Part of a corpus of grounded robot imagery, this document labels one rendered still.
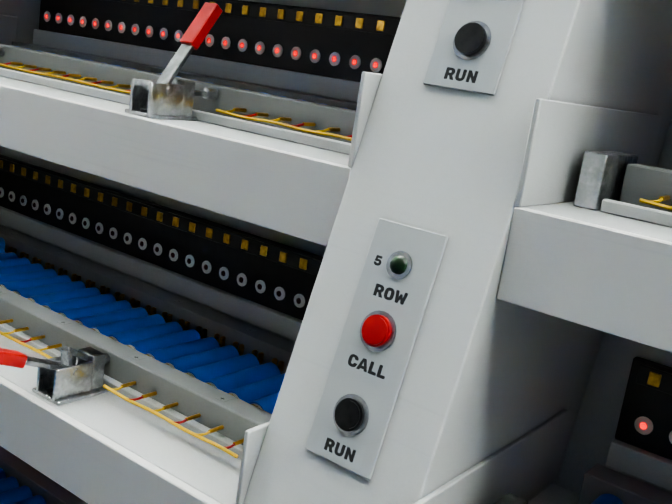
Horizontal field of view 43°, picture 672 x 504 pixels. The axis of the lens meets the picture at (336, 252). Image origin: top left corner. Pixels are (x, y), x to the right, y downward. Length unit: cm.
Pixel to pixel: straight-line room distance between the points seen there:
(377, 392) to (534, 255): 10
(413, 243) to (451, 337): 5
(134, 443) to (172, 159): 17
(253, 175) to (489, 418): 19
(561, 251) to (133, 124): 29
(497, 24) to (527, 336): 16
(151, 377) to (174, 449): 7
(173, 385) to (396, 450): 20
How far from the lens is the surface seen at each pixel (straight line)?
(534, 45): 42
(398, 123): 44
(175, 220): 74
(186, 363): 61
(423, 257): 41
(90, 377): 59
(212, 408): 54
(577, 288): 39
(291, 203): 47
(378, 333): 41
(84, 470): 55
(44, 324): 66
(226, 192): 50
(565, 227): 39
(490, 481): 47
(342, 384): 42
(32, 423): 59
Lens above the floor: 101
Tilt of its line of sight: 1 degrees up
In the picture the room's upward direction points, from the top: 18 degrees clockwise
